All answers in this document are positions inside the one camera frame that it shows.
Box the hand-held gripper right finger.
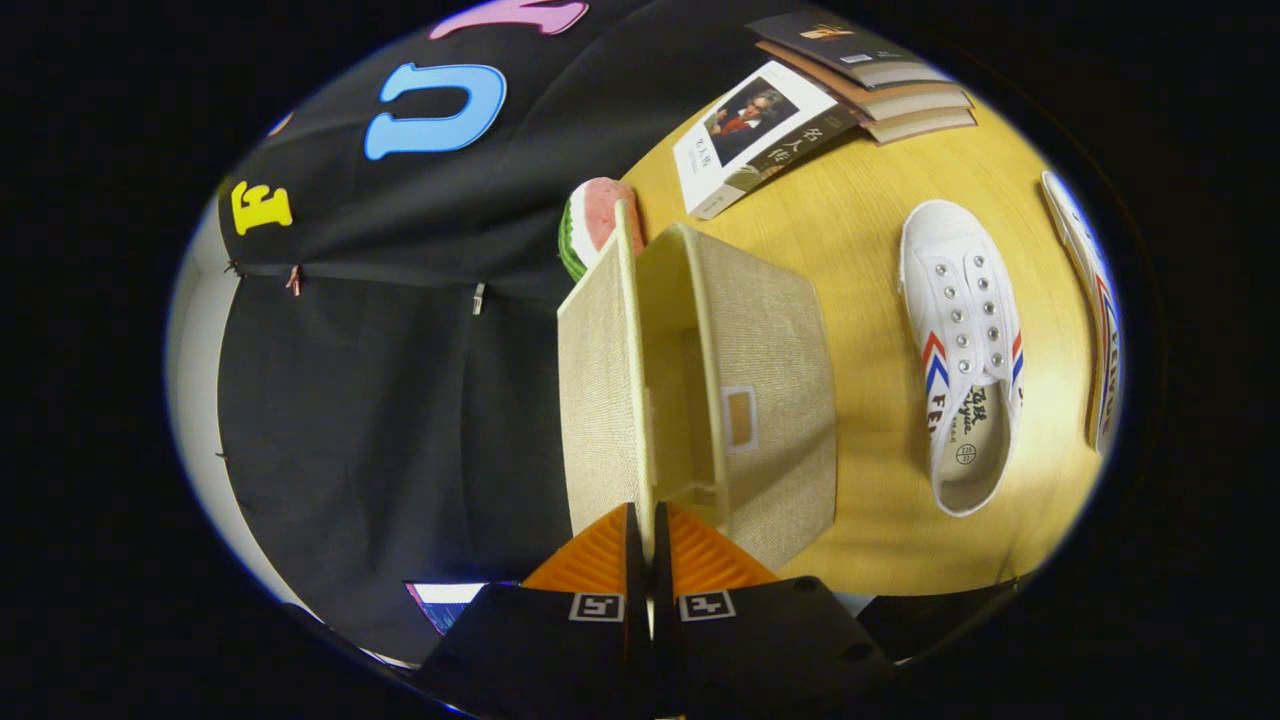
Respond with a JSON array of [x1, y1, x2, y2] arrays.
[[652, 503, 896, 720]]

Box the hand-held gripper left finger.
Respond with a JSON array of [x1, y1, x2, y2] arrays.
[[415, 503, 651, 720]]

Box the beige fabric storage box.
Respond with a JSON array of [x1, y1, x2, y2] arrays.
[[556, 200, 839, 573]]

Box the white canvas shoe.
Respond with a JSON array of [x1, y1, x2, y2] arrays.
[[898, 199, 1026, 518], [1040, 170, 1123, 456]]

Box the watermelon slice plush toy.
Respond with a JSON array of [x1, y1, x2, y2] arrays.
[[558, 177, 647, 283]]

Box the white portrait cover book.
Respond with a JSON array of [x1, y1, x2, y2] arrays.
[[672, 60, 861, 221]]

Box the thin brown cover book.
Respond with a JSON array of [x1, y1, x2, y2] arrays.
[[855, 105, 978, 146]]

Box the thick brown cover book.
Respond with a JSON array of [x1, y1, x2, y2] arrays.
[[757, 40, 974, 123]]

